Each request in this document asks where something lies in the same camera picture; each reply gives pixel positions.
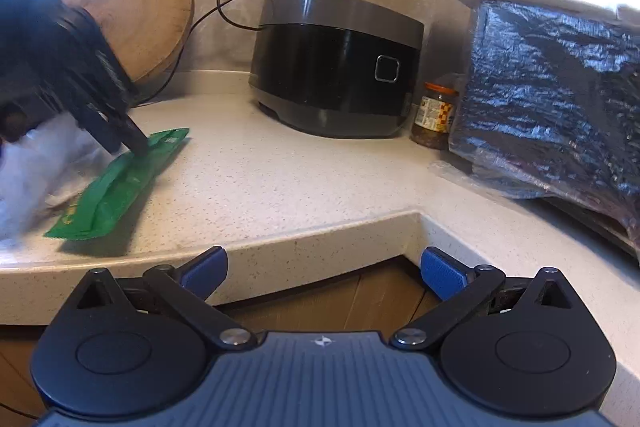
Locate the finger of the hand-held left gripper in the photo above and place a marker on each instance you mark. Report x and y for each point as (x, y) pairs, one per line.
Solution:
(125, 132)

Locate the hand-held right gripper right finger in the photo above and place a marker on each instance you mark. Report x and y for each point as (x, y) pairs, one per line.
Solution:
(442, 274)

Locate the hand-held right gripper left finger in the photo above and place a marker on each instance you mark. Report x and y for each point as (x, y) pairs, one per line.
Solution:
(206, 269)

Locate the green plastic packet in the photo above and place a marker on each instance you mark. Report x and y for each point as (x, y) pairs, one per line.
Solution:
(125, 177)

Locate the clear plastic bag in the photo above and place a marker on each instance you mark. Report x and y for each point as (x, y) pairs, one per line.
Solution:
(40, 167)

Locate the round wooden cutting board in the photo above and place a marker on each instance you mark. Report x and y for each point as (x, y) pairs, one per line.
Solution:
(145, 12)

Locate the glass sauce jar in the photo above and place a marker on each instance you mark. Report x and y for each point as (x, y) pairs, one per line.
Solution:
(434, 117)

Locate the plastic-wrapped black appliance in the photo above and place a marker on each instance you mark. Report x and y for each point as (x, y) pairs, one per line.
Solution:
(550, 102)

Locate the black rice cooker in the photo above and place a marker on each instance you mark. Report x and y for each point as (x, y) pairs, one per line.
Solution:
(330, 67)

